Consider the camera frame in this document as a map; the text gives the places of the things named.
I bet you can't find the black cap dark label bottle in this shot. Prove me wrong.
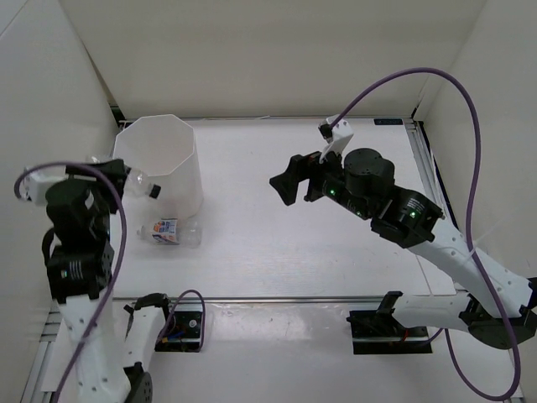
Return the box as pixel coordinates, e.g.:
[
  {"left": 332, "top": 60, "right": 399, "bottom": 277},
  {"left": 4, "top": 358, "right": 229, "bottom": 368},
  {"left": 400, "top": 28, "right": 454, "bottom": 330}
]
[{"left": 86, "top": 154, "right": 163, "bottom": 201}]

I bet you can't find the orange blue label bottle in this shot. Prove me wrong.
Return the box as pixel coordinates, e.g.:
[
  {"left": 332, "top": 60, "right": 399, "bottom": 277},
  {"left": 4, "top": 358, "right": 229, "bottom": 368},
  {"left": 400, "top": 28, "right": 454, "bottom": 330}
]
[{"left": 137, "top": 218, "right": 202, "bottom": 248}]

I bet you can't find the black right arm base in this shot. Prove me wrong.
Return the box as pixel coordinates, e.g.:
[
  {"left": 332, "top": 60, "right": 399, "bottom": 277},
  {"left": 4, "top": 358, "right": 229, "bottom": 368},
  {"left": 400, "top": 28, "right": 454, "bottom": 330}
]
[{"left": 347, "top": 291, "right": 432, "bottom": 355}]

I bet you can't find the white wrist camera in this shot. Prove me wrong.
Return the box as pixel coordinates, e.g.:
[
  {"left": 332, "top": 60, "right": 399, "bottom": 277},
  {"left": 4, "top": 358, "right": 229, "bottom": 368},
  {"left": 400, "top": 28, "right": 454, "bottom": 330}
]
[
  {"left": 318, "top": 115, "right": 354, "bottom": 163},
  {"left": 14, "top": 166, "right": 66, "bottom": 207}
]

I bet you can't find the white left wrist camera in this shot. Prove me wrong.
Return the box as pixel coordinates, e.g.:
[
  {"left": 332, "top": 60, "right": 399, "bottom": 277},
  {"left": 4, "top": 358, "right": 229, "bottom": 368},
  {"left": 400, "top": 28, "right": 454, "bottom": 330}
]
[{"left": 14, "top": 166, "right": 66, "bottom": 207}]

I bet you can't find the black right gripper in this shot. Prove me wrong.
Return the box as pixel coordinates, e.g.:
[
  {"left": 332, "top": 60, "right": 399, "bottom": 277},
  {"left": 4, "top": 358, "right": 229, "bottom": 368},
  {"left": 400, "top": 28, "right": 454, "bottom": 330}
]
[{"left": 270, "top": 140, "right": 373, "bottom": 222}]

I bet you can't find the aluminium frame rail right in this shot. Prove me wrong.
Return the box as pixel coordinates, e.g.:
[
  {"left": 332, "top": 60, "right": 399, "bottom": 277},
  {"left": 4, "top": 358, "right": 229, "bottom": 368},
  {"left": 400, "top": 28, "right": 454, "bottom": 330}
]
[{"left": 404, "top": 119, "right": 483, "bottom": 295}]

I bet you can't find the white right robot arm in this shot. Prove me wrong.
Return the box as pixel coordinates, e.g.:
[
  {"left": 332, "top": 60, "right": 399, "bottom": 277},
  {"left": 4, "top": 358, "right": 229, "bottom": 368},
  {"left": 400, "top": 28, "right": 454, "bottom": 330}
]
[{"left": 269, "top": 148, "right": 536, "bottom": 350}]

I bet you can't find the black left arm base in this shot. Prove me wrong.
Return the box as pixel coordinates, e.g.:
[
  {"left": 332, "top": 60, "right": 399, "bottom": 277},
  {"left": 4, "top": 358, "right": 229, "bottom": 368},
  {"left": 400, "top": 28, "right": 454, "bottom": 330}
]
[{"left": 154, "top": 301, "right": 206, "bottom": 353}]

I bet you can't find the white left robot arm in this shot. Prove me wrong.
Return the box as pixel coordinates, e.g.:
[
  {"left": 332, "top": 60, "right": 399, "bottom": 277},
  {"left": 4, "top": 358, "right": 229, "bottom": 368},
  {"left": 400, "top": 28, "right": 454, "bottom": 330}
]
[{"left": 42, "top": 160, "right": 176, "bottom": 402}]

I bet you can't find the blue label sticker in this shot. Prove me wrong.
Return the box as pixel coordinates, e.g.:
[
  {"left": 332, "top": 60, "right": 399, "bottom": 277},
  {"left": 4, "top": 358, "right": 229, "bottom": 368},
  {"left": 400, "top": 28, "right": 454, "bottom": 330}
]
[{"left": 373, "top": 118, "right": 404, "bottom": 126}]

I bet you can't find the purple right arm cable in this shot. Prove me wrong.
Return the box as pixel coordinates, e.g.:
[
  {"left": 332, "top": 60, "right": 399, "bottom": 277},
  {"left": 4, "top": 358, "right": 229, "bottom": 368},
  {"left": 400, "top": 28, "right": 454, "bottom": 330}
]
[{"left": 331, "top": 66, "right": 524, "bottom": 400}]

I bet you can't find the white octagonal plastic bin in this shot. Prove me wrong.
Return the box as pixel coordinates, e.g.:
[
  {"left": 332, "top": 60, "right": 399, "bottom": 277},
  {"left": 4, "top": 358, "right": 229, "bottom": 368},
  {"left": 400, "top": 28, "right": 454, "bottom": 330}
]
[{"left": 113, "top": 114, "right": 203, "bottom": 219}]

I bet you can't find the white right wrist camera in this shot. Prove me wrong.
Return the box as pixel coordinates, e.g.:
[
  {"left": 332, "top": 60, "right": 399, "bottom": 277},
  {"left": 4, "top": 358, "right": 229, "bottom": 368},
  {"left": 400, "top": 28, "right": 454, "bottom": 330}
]
[{"left": 318, "top": 115, "right": 354, "bottom": 163}]

